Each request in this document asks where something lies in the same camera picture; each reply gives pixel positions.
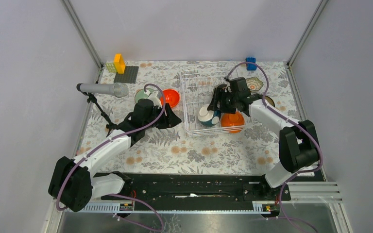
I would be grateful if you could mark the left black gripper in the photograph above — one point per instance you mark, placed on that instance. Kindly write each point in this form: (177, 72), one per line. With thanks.
(173, 120)

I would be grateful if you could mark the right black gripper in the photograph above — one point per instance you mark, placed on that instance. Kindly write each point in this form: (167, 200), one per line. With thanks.
(218, 95)

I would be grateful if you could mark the orange bowl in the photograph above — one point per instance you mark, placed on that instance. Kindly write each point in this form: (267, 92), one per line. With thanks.
(171, 96)
(235, 120)

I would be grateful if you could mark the teal and white bowl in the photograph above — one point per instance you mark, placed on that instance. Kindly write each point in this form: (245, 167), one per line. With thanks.
(207, 117)

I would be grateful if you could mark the small white floral bowl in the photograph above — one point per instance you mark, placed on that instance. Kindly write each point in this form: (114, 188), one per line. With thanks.
(254, 84)

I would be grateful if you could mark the mint green bowl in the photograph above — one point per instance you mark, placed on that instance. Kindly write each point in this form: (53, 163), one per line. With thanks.
(142, 94)

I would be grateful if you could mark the blue glazed bowl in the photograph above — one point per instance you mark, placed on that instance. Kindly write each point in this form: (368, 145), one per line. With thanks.
(269, 101)

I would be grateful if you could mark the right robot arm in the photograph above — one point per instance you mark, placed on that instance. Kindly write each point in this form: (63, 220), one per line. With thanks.
(298, 144)

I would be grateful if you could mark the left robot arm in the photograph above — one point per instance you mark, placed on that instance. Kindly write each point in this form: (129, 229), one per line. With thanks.
(74, 182)

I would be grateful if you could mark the blue building block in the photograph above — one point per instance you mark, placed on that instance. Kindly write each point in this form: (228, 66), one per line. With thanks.
(250, 63)

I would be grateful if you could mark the silver microphone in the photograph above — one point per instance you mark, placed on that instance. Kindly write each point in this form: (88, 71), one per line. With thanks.
(116, 89)

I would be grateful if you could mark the grey building baseplate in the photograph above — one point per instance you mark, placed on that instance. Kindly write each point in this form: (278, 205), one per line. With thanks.
(129, 76)

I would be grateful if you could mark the yellow building block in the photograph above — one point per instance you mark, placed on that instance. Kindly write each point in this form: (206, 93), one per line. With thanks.
(119, 63)

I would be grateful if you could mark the light green building block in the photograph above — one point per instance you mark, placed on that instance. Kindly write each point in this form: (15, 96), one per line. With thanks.
(110, 67)

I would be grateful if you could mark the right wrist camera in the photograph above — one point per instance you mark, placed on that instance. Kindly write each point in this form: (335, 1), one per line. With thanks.
(228, 85)

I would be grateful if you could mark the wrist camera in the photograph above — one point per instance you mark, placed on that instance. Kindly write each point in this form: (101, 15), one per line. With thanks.
(154, 96)
(228, 85)

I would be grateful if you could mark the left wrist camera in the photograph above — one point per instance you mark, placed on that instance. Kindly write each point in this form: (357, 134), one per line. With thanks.
(154, 96)

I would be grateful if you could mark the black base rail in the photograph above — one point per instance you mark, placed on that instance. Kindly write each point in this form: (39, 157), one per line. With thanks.
(193, 192)

